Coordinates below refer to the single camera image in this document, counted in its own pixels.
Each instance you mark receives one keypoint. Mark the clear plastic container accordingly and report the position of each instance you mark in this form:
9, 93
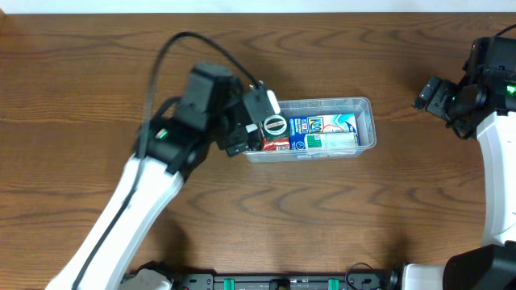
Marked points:
359, 106

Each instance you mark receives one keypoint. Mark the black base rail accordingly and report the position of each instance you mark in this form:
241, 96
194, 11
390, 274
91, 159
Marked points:
353, 279

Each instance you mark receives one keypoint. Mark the dark bottle white cap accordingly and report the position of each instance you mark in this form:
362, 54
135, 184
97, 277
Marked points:
254, 137

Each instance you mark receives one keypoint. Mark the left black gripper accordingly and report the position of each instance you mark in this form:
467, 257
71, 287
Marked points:
237, 135

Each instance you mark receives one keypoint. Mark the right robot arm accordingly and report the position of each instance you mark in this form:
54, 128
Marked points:
491, 63

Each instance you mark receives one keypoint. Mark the blue Kool Fever box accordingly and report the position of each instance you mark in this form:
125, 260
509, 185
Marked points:
319, 124

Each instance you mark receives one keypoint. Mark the white green medicine box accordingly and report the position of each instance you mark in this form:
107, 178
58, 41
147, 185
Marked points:
347, 141

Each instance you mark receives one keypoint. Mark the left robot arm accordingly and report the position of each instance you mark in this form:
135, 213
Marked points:
169, 149

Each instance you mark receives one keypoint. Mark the red sachet packet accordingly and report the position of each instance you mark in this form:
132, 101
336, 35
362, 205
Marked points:
276, 145

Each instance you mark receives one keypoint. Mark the green square packet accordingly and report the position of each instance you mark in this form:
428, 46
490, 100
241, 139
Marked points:
275, 127

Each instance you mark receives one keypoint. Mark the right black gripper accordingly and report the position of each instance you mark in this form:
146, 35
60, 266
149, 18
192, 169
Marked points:
434, 97

